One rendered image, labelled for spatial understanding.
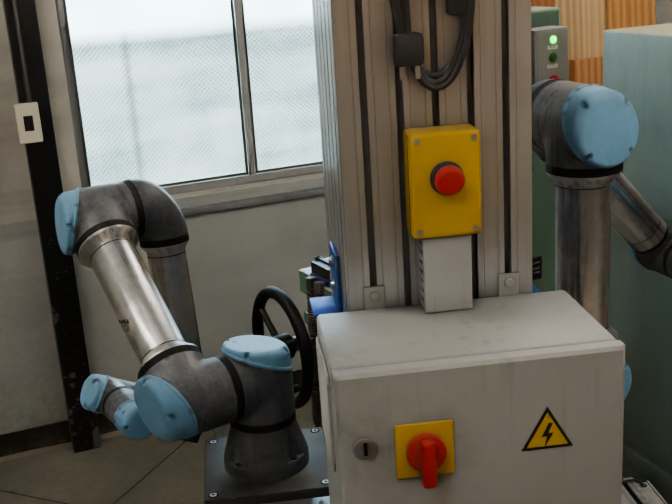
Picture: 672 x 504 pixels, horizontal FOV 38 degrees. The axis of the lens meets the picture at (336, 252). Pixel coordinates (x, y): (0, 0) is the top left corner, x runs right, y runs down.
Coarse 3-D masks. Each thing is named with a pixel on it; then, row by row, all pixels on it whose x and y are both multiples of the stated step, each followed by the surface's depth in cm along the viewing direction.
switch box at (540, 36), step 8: (536, 32) 222; (544, 32) 223; (552, 32) 224; (560, 32) 226; (536, 40) 223; (544, 40) 224; (560, 40) 226; (536, 48) 223; (544, 48) 224; (560, 48) 227; (536, 56) 224; (544, 56) 225; (560, 56) 227; (536, 64) 224; (544, 64) 225; (560, 64) 228; (536, 72) 225; (544, 72) 226; (552, 72) 227; (560, 72) 228; (536, 80) 226
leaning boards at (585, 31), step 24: (552, 0) 379; (576, 0) 381; (600, 0) 388; (624, 0) 388; (648, 0) 392; (576, 24) 383; (600, 24) 390; (624, 24) 390; (648, 24) 394; (576, 48) 385; (600, 48) 392; (576, 72) 379; (600, 72) 383
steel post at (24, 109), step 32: (32, 0) 314; (32, 32) 316; (32, 64) 318; (32, 96) 321; (32, 128) 320; (32, 160) 326; (32, 192) 334; (64, 256) 338; (64, 288) 341; (64, 320) 343; (64, 352) 346; (64, 384) 349
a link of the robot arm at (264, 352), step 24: (240, 336) 173; (264, 336) 174; (240, 360) 165; (264, 360) 165; (288, 360) 169; (240, 384) 164; (264, 384) 166; (288, 384) 169; (240, 408) 164; (264, 408) 167; (288, 408) 170
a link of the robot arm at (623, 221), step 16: (544, 80) 157; (544, 160) 166; (624, 176) 170; (624, 192) 169; (624, 208) 170; (640, 208) 171; (624, 224) 172; (640, 224) 172; (656, 224) 174; (624, 240) 177; (640, 240) 174; (656, 240) 174; (640, 256) 178; (656, 256) 176
